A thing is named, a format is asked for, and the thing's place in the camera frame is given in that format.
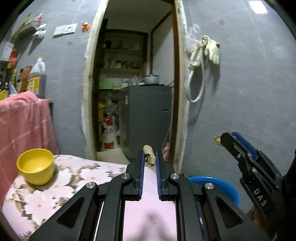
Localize small brown nut shell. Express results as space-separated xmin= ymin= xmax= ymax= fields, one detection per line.
xmin=215 ymin=136 xmax=223 ymax=147

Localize brown peel scrap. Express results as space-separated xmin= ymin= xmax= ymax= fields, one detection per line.
xmin=143 ymin=145 xmax=156 ymax=166

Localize blue plastic bucket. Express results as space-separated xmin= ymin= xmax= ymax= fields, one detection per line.
xmin=188 ymin=176 xmax=240 ymax=207

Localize red white sack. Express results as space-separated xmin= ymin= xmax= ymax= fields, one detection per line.
xmin=102 ymin=115 xmax=118 ymax=150

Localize pink floral table cloth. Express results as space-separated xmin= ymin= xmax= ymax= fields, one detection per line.
xmin=1 ymin=153 xmax=179 ymax=241

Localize yellow bowl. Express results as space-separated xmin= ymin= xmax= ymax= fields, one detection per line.
xmin=16 ymin=149 xmax=55 ymax=185

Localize grey refrigerator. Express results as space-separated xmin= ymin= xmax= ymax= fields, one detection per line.
xmin=118 ymin=85 xmax=173 ymax=160

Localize cream rubber gloves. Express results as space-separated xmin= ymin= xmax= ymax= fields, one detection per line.
xmin=189 ymin=35 xmax=220 ymax=70

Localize pink checked towel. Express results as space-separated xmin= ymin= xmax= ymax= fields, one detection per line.
xmin=0 ymin=91 xmax=59 ymax=203

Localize metal pot on refrigerator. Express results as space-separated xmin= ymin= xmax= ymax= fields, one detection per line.
xmin=143 ymin=74 xmax=160 ymax=85

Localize green plastic basin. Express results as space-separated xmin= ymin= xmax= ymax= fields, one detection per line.
xmin=99 ymin=80 xmax=114 ymax=89

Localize large oil jug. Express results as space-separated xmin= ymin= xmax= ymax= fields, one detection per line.
xmin=26 ymin=57 xmax=47 ymax=99

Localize dark sauce bottle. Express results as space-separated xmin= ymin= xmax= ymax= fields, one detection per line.
xmin=0 ymin=68 xmax=10 ymax=100

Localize orange wall hook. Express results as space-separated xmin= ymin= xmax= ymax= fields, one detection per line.
xmin=81 ymin=22 xmax=91 ymax=32

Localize white wall switch plate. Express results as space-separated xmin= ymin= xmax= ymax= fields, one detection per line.
xmin=53 ymin=23 xmax=77 ymax=37

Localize wall shelf with packets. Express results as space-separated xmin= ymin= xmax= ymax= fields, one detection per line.
xmin=10 ymin=13 xmax=46 ymax=42

